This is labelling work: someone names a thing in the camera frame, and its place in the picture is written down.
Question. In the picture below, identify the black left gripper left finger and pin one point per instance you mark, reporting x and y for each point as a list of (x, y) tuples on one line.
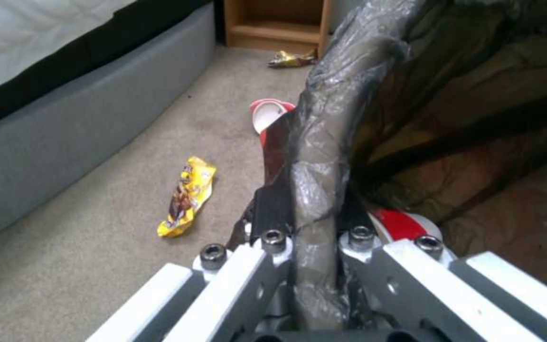
[(235, 285)]

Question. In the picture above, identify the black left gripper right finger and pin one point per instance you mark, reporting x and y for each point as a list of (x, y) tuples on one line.
[(425, 292)]

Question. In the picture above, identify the trash bin with black liner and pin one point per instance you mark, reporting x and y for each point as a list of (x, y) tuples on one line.
[(444, 107)]

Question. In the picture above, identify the red white crushed cup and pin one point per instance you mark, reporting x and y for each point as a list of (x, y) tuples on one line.
[(406, 226)]

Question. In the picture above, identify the yellow candy wrapper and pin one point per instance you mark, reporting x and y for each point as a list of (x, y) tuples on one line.
[(188, 199)]

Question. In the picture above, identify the red paper cup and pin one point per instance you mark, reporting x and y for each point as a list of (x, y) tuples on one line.
[(269, 114)]

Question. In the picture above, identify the gold brown snack wrapper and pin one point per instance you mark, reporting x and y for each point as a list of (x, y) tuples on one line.
[(290, 58)]

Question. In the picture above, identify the wooden open shelf cabinet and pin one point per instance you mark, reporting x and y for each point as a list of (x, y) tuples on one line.
[(273, 25)]

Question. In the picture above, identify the black bed sheet band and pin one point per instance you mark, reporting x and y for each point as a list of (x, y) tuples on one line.
[(64, 53)]

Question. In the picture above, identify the white mattress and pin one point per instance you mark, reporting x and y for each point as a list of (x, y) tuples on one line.
[(31, 32)]

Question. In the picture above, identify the grey upholstered bed frame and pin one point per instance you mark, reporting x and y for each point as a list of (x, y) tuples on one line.
[(64, 135)]

